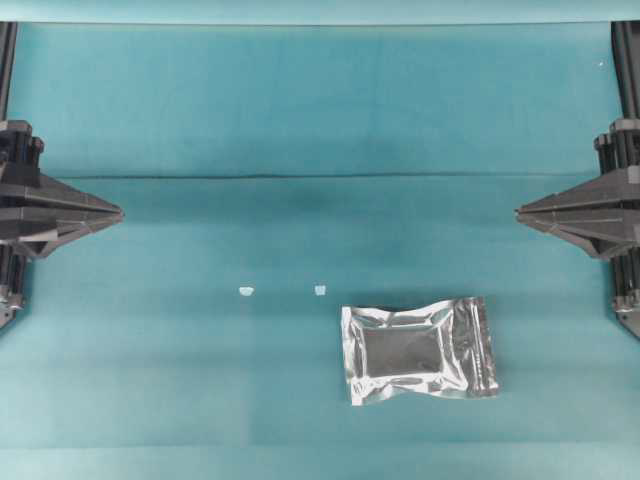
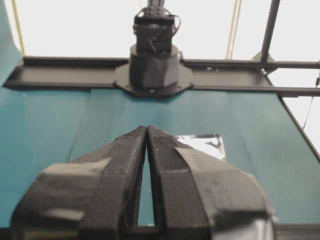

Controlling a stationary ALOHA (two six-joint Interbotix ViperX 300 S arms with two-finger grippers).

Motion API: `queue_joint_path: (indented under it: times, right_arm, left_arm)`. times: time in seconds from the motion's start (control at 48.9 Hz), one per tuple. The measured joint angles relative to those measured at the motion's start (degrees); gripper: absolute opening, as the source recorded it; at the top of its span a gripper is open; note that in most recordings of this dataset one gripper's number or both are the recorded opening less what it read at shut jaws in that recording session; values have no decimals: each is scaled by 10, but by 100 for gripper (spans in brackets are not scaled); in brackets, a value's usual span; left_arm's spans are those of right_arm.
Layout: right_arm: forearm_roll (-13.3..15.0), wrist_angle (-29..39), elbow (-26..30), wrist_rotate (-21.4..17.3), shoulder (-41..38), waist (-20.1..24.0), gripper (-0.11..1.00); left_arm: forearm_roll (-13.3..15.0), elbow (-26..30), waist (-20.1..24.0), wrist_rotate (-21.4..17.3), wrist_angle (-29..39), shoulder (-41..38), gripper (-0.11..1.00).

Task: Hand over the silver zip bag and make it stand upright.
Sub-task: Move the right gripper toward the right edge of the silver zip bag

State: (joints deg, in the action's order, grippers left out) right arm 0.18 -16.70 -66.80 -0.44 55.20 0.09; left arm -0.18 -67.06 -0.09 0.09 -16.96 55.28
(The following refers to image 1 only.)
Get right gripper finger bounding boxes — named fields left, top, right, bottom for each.
left=517, top=213, right=623, bottom=259
left=516, top=169, right=623, bottom=214

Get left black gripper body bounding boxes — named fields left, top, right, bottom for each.
left=1, top=120, right=46, bottom=310

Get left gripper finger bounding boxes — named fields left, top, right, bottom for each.
left=29, top=174, right=122, bottom=213
left=19, top=210, right=124, bottom=259

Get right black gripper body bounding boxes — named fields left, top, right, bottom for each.
left=594, top=119, right=639, bottom=313

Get silver zip bag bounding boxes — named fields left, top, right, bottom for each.
left=340, top=297, right=500, bottom=406

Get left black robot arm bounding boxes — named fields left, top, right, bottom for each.
left=1, top=22, right=124, bottom=326

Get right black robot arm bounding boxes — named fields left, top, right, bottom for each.
left=516, top=20, right=639, bottom=322

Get left white tape mark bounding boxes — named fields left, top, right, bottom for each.
left=238, top=286, right=255, bottom=297

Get teal table cloth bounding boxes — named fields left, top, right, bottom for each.
left=1, top=1, right=639, bottom=479

